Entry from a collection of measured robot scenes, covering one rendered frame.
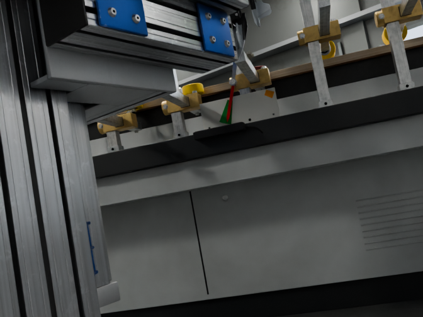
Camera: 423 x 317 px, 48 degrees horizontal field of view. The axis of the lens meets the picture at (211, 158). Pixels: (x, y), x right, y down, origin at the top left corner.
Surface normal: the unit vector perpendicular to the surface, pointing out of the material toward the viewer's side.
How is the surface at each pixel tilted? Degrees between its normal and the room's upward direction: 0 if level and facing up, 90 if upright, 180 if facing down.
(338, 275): 90
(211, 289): 90
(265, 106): 90
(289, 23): 90
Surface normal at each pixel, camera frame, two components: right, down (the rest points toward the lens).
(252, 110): -0.23, -0.04
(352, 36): -0.59, 0.04
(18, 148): 0.78, -0.19
